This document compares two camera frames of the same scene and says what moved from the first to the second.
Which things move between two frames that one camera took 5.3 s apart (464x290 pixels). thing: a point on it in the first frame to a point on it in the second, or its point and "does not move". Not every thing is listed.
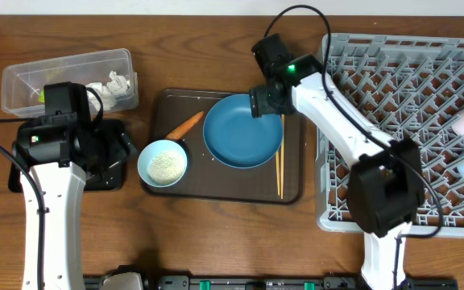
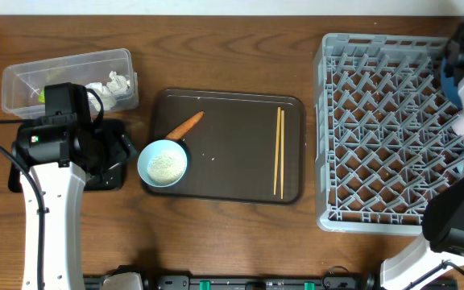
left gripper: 130,148 does not move
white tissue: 116,85 does not move
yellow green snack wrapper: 42,97 does not move
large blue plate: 236,138 to 451,90
